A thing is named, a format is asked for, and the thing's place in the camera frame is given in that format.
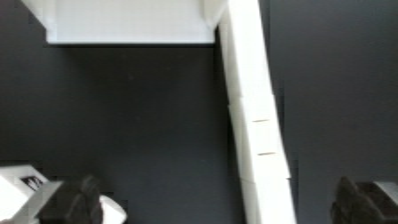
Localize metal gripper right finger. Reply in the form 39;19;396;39
330;177;398;224

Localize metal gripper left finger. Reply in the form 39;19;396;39
16;175;106;224

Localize white drawer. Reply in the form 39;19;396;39
0;165;127;224

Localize white drawer cabinet box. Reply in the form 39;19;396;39
21;0;227;44

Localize white front fence rail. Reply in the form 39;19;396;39
218;0;296;224

